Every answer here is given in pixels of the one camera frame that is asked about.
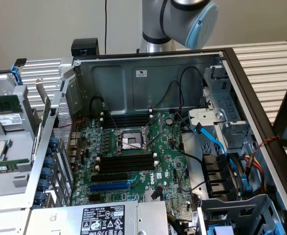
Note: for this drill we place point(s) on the black framed panel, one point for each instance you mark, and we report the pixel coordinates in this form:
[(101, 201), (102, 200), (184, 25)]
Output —
[(279, 124)]

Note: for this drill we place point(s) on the blue expansion slot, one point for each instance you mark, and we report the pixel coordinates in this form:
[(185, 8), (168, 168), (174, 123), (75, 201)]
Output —
[(109, 187)]

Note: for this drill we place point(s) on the open PC case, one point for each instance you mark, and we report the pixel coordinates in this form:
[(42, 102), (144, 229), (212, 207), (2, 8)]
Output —
[(162, 85)]

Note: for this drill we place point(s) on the long black expansion slot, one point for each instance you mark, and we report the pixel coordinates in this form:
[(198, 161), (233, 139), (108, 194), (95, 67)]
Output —
[(109, 176)]

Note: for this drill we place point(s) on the blue card retention knob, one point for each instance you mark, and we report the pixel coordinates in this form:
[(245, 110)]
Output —
[(43, 184), (53, 142), (46, 173), (39, 196), (49, 162)]

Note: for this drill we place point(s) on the green Dell motherboard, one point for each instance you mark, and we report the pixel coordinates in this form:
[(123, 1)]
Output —
[(167, 156)]

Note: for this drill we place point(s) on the silver metal disk bay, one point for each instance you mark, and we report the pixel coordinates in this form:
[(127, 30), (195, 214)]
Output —
[(233, 102)]

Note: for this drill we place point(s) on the black box device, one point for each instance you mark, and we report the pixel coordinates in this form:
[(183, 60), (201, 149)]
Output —
[(84, 46)]

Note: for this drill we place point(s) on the round coin battery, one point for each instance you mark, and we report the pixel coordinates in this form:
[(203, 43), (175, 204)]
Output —
[(169, 120)]

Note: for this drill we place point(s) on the thin metal locking lever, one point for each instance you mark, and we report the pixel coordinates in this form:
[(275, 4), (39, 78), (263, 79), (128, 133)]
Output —
[(131, 145)]

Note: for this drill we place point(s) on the black fan duct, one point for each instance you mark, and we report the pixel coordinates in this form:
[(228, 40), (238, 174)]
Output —
[(216, 171)]

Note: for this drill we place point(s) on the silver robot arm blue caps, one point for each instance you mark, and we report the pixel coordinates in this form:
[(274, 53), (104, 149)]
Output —
[(158, 19)]

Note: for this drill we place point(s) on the silver power supply with label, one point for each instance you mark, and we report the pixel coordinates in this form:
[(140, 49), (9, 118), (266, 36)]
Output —
[(60, 220)]

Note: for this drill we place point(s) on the blue disk carrier bracket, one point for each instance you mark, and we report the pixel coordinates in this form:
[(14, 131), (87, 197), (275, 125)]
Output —
[(16, 76)]

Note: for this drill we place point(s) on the silver hard disk white label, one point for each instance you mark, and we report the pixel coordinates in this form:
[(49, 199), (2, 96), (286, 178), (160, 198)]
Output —
[(4, 84)]

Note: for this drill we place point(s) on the dark grey drive cage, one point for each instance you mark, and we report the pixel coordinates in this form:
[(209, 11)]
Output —
[(231, 203)]

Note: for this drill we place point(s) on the CPU socket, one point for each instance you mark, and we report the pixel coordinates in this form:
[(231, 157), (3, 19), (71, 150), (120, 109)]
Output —
[(129, 140)]

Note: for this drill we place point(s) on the short black expansion slot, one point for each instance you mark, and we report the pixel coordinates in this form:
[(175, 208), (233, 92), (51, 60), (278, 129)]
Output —
[(95, 197)]

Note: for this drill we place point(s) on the grey parts rack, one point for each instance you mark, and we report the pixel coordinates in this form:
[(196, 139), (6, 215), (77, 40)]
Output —
[(21, 89)]

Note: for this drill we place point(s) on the green graphics card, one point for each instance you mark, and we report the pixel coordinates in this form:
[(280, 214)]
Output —
[(46, 107)]

